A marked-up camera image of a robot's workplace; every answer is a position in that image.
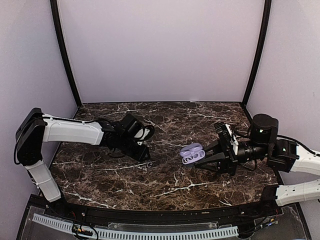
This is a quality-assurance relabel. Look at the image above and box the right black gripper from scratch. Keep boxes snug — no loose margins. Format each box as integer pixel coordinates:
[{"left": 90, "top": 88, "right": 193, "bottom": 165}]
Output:
[{"left": 193, "top": 138, "right": 270, "bottom": 177}]

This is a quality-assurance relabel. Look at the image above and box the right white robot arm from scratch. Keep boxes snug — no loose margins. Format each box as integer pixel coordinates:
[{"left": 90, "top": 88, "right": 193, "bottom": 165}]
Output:
[{"left": 193, "top": 113, "right": 320, "bottom": 176}]

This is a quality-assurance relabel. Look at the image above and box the left black frame post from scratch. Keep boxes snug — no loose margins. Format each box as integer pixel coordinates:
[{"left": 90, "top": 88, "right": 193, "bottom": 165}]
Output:
[{"left": 49, "top": 0, "right": 82, "bottom": 109}]

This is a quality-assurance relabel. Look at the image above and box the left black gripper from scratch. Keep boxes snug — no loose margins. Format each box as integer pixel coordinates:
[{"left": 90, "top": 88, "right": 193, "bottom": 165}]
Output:
[{"left": 117, "top": 135, "right": 151, "bottom": 163}]

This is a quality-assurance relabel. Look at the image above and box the black frame post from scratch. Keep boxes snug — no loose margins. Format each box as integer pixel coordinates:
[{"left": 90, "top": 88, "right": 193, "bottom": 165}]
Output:
[
  {"left": 241, "top": 0, "right": 272, "bottom": 109},
  {"left": 49, "top": 0, "right": 82, "bottom": 109}
]

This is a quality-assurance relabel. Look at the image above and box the purple grey earbud case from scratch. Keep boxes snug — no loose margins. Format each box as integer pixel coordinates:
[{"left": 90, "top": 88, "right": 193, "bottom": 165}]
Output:
[{"left": 179, "top": 143, "right": 206, "bottom": 165}]

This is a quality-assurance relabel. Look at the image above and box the right black frame post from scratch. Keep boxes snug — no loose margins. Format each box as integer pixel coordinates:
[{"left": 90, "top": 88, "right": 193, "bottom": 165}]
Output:
[{"left": 241, "top": 0, "right": 272, "bottom": 109}]

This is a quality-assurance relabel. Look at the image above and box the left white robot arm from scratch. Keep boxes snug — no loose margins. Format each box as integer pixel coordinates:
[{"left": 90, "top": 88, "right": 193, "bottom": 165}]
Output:
[{"left": 13, "top": 107, "right": 155, "bottom": 218}]

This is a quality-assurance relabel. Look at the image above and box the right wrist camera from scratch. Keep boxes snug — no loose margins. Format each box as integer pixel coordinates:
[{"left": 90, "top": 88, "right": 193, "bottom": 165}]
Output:
[{"left": 214, "top": 122, "right": 239, "bottom": 156}]

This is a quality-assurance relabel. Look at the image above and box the white slotted cable duct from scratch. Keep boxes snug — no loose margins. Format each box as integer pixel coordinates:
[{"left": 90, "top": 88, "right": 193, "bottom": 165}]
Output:
[{"left": 32, "top": 213, "right": 239, "bottom": 240}]

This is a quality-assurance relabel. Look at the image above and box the black front rail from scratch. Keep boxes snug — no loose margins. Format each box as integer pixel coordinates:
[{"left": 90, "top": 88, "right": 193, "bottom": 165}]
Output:
[{"left": 27, "top": 194, "right": 283, "bottom": 226}]

